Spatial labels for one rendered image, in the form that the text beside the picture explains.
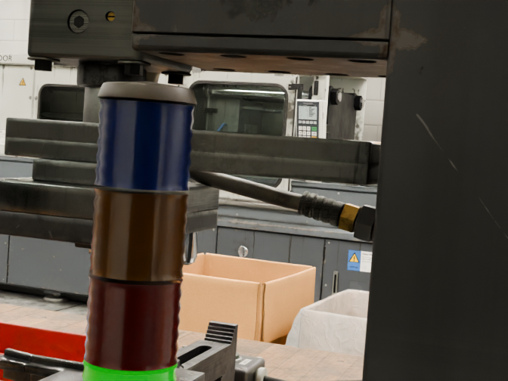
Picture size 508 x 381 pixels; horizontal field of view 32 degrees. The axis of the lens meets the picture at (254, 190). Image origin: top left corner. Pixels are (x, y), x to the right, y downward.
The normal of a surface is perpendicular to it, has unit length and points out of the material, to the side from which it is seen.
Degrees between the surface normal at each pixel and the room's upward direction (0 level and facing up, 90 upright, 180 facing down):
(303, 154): 90
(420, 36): 90
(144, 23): 90
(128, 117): 104
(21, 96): 90
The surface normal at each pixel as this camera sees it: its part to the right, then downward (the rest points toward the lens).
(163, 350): 0.79, -0.15
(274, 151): -0.32, 0.03
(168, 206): 0.61, -0.16
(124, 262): -0.11, -0.20
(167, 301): 0.75, 0.33
